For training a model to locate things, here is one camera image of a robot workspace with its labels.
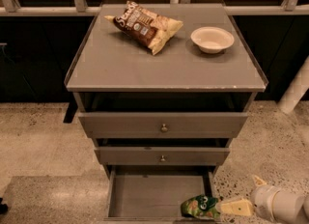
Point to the white paper bowl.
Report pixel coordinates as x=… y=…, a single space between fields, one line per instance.
x=212 y=40

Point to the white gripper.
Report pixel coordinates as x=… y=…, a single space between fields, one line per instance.
x=261 y=198

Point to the grey bottom drawer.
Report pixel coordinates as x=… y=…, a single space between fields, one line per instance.
x=154 y=198

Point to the grey drawer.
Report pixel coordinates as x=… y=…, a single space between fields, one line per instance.
x=161 y=155
x=161 y=125
x=154 y=198

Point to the black shoe tip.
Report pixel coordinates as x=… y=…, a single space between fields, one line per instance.
x=3 y=207

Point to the white cylindrical robot post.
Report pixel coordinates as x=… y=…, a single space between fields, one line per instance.
x=296 y=90

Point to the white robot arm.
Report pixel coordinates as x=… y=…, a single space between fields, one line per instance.
x=289 y=208

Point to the grey top drawer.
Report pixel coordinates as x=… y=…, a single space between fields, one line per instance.
x=161 y=125

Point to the grey middle drawer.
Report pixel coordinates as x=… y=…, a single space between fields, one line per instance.
x=161 y=155

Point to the grey drawer cabinet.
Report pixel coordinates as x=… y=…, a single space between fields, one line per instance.
x=113 y=73

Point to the brown yellow chip bag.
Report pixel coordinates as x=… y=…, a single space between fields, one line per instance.
x=146 y=27

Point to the round metal top knob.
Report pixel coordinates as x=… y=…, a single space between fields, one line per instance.
x=164 y=128

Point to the green rice chip bag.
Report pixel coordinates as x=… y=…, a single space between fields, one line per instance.
x=200 y=207

